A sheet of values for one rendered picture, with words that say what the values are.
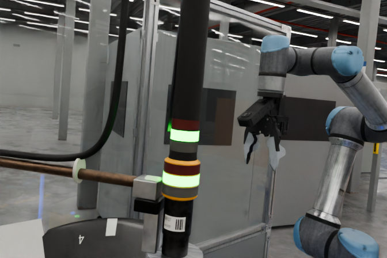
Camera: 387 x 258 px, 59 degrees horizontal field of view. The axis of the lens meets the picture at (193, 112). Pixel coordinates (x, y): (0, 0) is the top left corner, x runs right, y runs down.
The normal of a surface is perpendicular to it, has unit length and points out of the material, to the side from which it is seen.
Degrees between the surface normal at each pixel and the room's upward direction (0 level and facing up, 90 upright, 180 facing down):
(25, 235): 50
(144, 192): 90
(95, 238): 44
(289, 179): 90
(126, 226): 39
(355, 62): 90
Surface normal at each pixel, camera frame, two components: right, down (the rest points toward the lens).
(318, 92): 0.41, 0.08
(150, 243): -0.22, 0.04
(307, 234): -0.73, -0.36
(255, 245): 0.67, 0.10
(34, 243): 0.57, -0.56
